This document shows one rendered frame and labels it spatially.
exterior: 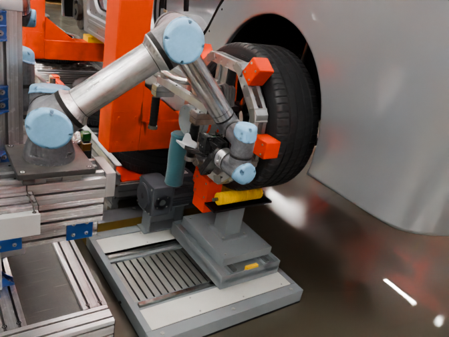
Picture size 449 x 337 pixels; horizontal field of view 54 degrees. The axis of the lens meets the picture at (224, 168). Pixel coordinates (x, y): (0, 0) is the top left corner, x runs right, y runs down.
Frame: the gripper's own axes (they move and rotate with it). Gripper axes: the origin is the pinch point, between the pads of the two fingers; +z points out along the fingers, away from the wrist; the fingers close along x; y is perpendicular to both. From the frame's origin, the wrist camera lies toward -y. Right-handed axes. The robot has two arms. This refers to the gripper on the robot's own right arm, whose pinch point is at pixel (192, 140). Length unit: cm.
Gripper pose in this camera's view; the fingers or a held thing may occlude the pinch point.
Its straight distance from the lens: 168.7
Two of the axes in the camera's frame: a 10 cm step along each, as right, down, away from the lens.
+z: -5.5, -4.3, 7.2
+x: -8.2, 0.9, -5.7
